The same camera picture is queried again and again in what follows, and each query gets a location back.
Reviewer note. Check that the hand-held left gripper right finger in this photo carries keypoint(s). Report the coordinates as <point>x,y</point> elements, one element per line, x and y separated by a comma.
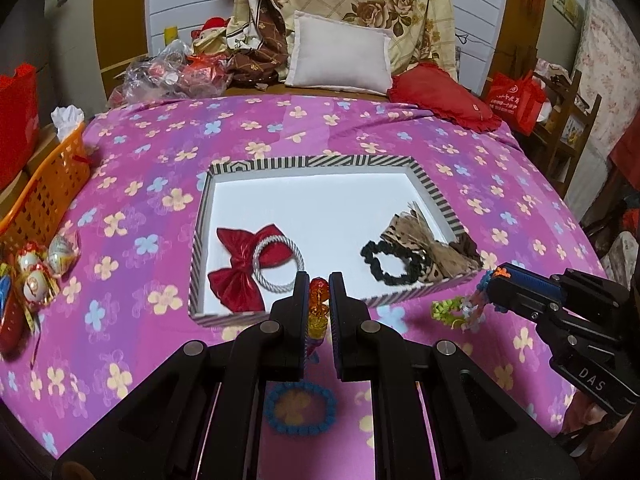
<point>337,305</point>

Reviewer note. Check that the red shopping bag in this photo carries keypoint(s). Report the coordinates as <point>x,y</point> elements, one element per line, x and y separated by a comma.
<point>515,102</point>

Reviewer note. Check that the red plush toy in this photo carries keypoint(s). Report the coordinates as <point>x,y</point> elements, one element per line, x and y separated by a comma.
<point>212,25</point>

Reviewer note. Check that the black scrunchie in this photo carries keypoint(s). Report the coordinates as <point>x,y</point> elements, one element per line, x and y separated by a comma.
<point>370,252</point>

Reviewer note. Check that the striped cardboard box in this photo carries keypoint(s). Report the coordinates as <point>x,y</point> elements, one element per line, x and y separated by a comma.
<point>320,210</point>

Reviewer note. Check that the brown scrunchie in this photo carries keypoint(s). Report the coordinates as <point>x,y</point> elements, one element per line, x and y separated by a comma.
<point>467,246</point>

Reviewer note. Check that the pink floral bedsheet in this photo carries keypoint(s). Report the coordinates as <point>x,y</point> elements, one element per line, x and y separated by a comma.
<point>150,185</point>

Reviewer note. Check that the floral curtain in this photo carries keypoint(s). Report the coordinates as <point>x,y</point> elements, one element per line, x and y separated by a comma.
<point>610,60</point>

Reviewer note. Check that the framed wall picture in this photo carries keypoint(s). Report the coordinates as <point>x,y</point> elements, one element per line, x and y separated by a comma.
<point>567,2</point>

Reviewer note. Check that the leopard print ribbon bow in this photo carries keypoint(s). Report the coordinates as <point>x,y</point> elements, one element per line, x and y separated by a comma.
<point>420,240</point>

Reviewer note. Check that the red satin bow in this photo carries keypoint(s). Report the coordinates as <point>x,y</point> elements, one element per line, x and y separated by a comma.
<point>240,260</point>

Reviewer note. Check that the white pillow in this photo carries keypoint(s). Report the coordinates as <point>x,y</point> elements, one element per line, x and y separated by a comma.
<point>340,55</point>

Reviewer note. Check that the red paper bag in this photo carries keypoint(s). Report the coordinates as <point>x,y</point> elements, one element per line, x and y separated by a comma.
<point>17,110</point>

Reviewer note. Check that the white crumpled tissue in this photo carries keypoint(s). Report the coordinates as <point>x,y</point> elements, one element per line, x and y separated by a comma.
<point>67,117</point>

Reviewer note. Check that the clear plastic bag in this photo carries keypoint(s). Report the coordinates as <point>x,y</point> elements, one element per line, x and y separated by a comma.
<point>160,77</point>

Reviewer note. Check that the small red basket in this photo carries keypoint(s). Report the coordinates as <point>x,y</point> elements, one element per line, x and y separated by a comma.
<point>7,330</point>

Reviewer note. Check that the red frilled cushion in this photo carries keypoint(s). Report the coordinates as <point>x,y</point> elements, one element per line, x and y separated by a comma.
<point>440,95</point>

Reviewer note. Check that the person's right hand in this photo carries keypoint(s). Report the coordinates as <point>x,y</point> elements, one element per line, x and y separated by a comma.
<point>582,412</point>

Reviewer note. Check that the orange plastic basket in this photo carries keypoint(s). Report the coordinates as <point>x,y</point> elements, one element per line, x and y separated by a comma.
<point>45,185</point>

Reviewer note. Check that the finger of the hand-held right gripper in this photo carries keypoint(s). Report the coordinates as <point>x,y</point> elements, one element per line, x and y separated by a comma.
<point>515,300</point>
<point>525,281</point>

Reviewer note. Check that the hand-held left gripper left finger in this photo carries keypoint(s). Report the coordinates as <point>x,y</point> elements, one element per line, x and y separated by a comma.
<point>300,300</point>

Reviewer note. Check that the wooden chair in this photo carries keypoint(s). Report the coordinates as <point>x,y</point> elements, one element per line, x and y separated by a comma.
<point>565,125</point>

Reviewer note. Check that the yellow bottle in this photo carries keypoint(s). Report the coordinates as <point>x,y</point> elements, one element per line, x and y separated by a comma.
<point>171,39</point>

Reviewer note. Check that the brown patterned cloth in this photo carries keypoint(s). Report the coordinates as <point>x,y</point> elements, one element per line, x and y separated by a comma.
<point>260,35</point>

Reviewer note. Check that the foil wrapped toy egg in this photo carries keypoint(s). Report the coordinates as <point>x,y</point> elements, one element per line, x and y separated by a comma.
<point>62,250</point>
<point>29,260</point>
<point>36,287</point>

